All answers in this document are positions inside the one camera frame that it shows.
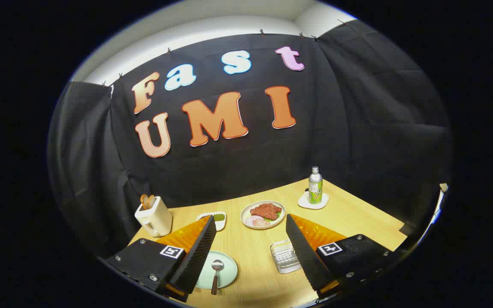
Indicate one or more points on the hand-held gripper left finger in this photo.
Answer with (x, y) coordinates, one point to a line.
(195, 261)

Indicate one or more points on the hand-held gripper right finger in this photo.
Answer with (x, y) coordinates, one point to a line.
(308, 256)

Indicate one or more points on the light blue round plate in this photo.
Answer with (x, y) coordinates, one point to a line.
(228, 278)

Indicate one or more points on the white divided snack tray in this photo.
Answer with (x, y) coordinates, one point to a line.
(221, 223)

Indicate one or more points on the pile of green mung beans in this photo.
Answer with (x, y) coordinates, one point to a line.
(218, 217)

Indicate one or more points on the green lettuce leaf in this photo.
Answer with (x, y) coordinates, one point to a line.
(277, 213)

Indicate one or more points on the white square coaster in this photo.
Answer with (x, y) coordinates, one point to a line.
(321, 204)

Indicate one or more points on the pink ham slice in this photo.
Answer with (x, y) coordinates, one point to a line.
(262, 223)
(251, 220)

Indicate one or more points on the white toaster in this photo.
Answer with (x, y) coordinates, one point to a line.
(156, 219)

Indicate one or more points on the brown cooked meat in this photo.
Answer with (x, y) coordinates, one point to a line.
(265, 211)

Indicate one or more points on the green label metal bottle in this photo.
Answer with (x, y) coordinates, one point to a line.
(315, 188)

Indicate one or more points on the white oval plate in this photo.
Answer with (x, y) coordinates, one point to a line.
(246, 211)

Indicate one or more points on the toasted bread slice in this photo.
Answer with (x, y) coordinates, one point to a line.
(144, 202)
(151, 201)

